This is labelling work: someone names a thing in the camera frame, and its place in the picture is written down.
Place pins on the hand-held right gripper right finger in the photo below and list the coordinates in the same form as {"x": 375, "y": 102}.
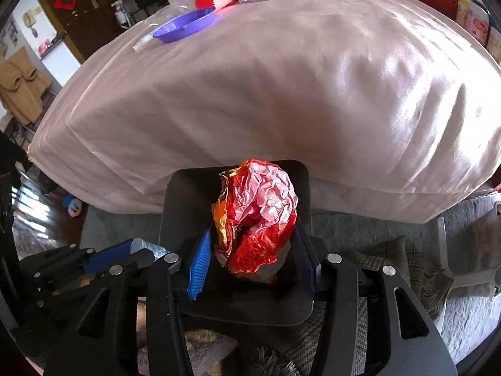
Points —
{"x": 304, "y": 262}

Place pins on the pink white carton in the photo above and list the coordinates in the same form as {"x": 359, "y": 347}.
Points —
{"x": 477, "y": 23}

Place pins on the white chair base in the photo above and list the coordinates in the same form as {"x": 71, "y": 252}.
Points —
{"x": 465, "y": 278}

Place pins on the dark wooden door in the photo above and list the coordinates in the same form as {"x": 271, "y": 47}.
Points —
{"x": 78, "y": 35}

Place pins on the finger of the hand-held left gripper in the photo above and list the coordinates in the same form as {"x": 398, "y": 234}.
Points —
{"x": 137, "y": 261}
{"x": 111, "y": 255}

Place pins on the black square bin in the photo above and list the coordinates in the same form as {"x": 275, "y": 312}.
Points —
{"x": 188, "y": 203}

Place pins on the white spray bottle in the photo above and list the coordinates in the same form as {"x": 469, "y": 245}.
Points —
{"x": 119, "y": 12}

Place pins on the purple plastic plate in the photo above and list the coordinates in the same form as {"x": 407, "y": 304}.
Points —
{"x": 184, "y": 27}

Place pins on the brown coat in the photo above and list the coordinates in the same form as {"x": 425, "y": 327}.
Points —
{"x": 19, "y": 90}

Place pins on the white teal wrapper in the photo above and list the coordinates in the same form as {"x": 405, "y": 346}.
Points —
{"x": 150, "y": 247}

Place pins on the white plastic tube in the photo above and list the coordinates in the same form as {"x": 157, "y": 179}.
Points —
{"x": 143, "y": 42}

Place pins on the red snack bag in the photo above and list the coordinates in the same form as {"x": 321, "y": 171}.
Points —
{"x": 258, "y": 203}

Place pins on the white cabinet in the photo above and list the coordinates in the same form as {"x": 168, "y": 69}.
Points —
{"x": 58, "y": 60}

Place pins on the duck plush toy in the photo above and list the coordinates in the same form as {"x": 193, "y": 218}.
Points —
{"x": 73, "y": 205}

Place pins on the grey carpet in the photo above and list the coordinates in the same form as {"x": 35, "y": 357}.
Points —
{"x": 117, "y": 223}

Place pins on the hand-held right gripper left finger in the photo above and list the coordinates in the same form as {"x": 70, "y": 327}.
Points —
{"x": 199, "y": 266}

